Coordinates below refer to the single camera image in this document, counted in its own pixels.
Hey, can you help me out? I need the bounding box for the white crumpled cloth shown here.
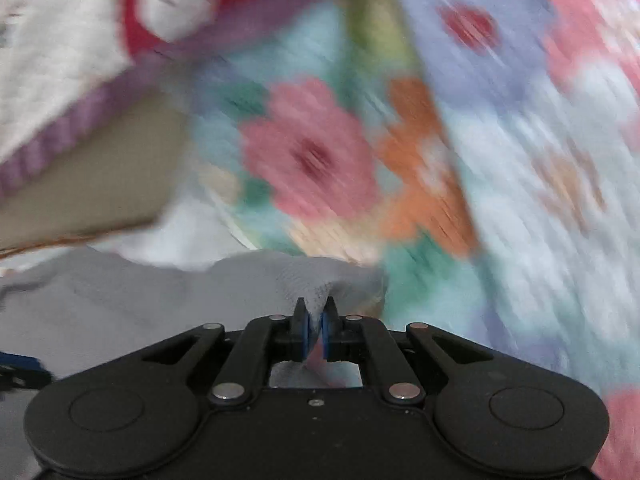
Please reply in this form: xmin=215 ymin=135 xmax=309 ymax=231
xmin=85 ymin=195 xmax=261 ymax=273

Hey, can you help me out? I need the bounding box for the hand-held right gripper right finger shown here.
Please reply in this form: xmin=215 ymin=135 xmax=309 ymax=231
xmin=322 ymin=296 xmax=493 ymax=405

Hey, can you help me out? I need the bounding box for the beige bed base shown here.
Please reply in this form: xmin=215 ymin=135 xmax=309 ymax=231
xmin=0 ymin=90 xmax=191 ymax=256

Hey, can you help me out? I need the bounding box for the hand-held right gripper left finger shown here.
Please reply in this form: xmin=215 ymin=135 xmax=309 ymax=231
xmin=142 ymin=297 xmax=311 ymax=407

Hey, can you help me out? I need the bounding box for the white bear print quilt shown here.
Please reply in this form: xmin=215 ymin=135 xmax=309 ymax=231
xmin=0 ymin=0 xmax=351 ymax=201

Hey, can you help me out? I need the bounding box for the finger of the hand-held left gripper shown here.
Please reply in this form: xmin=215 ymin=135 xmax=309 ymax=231
xmin=0 ymin=352 xmax=42 ymax=372
xmin=0 ymin=367 xmax=54 ymax=394

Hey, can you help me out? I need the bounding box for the floral quilt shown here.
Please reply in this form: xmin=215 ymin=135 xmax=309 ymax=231
xmin=185 ymin=0 xmax=640 ymax=480

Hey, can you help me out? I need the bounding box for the grey garment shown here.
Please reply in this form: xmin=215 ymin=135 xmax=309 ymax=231
xmin=0 ymin=247 xmax=388 ymax=480

